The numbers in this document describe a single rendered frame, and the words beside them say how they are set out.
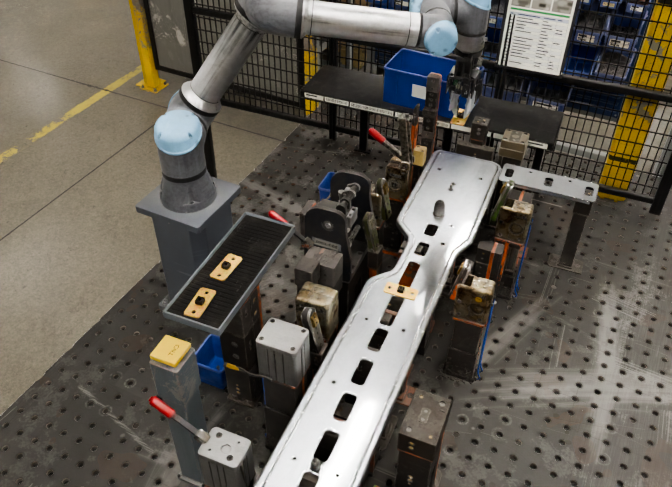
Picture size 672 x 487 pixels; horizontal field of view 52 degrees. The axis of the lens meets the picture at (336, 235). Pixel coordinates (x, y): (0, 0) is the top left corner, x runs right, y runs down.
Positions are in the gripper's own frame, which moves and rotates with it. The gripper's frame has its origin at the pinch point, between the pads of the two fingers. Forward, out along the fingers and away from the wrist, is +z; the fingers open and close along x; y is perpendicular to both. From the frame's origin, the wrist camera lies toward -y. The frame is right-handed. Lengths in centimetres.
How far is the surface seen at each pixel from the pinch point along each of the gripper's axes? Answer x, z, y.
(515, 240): 22.3, 32.8, 8.3
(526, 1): 5, -11, -55
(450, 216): 3.5, 26.6, 12.5
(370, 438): 8, 25, 89
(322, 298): -14, 18, 63
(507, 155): 12.2, 26.3, -23.5
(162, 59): -226, 108, -166
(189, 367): -30, 14, 95
